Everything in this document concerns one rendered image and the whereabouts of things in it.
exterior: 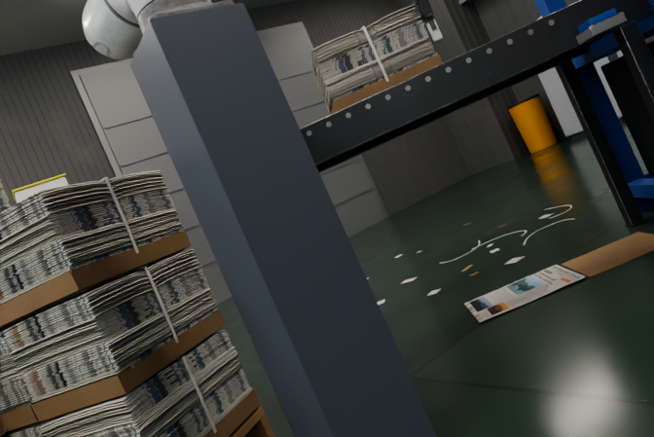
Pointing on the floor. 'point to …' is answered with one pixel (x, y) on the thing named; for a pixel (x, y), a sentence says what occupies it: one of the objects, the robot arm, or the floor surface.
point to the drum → (532, 124)
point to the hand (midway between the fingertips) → (434, 30)
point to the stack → (113, 316)
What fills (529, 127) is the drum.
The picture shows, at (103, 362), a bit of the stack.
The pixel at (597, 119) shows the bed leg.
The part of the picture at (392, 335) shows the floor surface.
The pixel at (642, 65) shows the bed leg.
